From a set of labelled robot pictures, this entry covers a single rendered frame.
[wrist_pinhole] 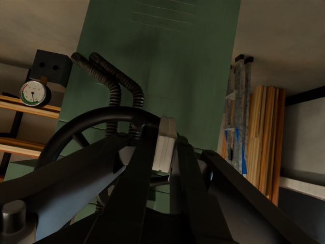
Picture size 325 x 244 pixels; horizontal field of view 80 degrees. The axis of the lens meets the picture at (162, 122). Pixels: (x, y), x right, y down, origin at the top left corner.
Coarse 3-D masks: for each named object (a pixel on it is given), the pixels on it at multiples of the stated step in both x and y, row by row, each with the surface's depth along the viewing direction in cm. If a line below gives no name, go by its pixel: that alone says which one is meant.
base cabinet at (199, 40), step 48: (96, 0) 57; (144, 0) 57; (192, 0) 58; (240, 0) 59; (96, 48) 55; (144, 48) 55; (192, 48) 56; (96, 96) 54; (144, 96) 54; (192, 96) 54; (192, 144) 53
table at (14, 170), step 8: (24, 160) 56; (32, 160) 59; (8, 168) 50; (16, 168) 51; (24, 168) 51; (32, 168) 51; (8, 176) 50; (16, 176) 50; (152, 192) 49; (160, 192) 51; (96, 200) 41; (152, 200) 42; (160, 200) 51; (168, 200) 51; (152, 208) 42; (160, 208) 51; (168, 208) 51
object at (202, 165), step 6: (180, 138) 17; (186, 138) 17; (174, 150) 15; (174, 156) 14; (198, 156) 14; (198, 162) 13; (204, 162) 13; (204, 168) 13; (204, 174) 13; (210, 174) 13; (204, 180) 13; (210, 180) 13
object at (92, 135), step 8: (56, 128) 52; (88, 128) 52; (96, 128) 53; (88, 136) 52; (96, 136) 52; (104, 136) 52; (72, 144) 52; (64, 152) 51; (72, 152) 52; (200, 152) 53
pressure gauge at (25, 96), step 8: (32, 80) 47; (40, 80) 49; (24, 88) 47; (32, 88) 47; (40, 88) 47; (48, 88) 49; (24, 96) 47; (40, 96) 47; (48, 96) 48; (32, 104) 46; (40, 104) 47
